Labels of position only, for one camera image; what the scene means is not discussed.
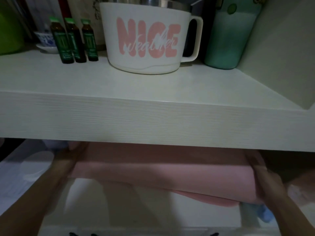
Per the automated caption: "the blue and white porcelain cup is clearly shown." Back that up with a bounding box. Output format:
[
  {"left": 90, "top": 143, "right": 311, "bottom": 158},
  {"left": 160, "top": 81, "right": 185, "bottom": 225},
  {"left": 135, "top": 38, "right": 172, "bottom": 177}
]
[{"left": 34, "top": 30, "right": 56, "bottom": 47}]

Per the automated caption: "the person's left hand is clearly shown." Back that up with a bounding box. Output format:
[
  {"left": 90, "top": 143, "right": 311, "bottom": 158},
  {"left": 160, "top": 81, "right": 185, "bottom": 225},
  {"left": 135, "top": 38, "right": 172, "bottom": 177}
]
[{"left": 55, "top": 142, "right": 89, "bottom": 179}]

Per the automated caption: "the person's right forearm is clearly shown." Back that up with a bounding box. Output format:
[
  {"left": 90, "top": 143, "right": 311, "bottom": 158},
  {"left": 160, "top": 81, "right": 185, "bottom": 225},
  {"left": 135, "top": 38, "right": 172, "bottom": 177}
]
[{"left": 261, "top": 180, "right": 315, "bottom": 236}]

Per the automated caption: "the person's right hand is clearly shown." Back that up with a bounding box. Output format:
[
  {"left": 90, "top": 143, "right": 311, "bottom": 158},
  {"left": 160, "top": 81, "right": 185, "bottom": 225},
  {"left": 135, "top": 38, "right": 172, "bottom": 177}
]
[{"left": 244, "top": 149, "right": 286, "bottom": 205}]

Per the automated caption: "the blue and white saucer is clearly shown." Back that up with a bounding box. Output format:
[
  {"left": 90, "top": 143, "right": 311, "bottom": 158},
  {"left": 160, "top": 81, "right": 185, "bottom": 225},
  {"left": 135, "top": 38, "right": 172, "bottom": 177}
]
[{"left": 36, "top": 43, "right": 59, "bottom": 54}]

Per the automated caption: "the light blue cloth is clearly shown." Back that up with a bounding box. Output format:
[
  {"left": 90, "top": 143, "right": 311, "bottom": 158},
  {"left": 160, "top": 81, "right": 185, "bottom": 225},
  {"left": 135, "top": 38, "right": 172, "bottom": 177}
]
[{"left": 241, "top": 202, "right": 274, "bottom": 223}]

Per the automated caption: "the dark glass bottle green cap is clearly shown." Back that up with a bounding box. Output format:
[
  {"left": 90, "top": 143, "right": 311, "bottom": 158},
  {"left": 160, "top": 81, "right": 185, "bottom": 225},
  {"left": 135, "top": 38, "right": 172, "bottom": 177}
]
[
  {"left": 80, "top": 19, "right": 99, "bottom": 62},
  {"left": 64, "top": 18, "right": 87, "bottom": 63},
  {"left": 49, "top": 17, "right": 75, "bottom": 64}
]

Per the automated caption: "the teal tumbler cup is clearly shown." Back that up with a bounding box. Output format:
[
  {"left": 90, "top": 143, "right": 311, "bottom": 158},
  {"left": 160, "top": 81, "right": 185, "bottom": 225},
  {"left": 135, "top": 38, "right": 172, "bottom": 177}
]
[{"left": 204, "top": 0, "right": 262, "bottom": 70}]

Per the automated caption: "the white mug with pink lettering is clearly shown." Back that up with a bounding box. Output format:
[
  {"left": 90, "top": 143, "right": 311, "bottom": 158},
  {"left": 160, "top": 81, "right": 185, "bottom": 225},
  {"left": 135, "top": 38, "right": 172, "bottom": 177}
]
[{"left": 99, "top": 2, "right": 204, "bottom": 75}]

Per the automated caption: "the person's left forearm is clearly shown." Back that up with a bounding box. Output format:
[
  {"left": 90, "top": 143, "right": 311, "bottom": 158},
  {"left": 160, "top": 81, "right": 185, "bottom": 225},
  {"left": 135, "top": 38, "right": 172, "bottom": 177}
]
[{"left": 0, "top": 160, "right": 70, "bottom": 236}]

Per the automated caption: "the pink cloth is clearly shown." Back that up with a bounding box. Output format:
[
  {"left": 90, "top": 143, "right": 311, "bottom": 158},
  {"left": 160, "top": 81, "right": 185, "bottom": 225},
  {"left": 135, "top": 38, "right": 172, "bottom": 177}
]
[{"left": 68, "top": 142, "right": 265, "bottom": 208}]

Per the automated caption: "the green plastic container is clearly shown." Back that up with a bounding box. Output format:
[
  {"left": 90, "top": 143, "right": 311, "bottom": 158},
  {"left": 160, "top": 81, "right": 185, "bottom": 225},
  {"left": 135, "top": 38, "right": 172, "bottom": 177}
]
[{"left": 0, "top": 0, "right": 25, "bottom": 56}]

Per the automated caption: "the white wooden shelf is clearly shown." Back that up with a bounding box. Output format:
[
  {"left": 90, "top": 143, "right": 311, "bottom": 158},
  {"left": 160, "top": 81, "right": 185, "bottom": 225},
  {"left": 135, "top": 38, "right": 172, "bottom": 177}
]
[{"left": 0, "top": 0, "right": 315, "bottom": 153}]

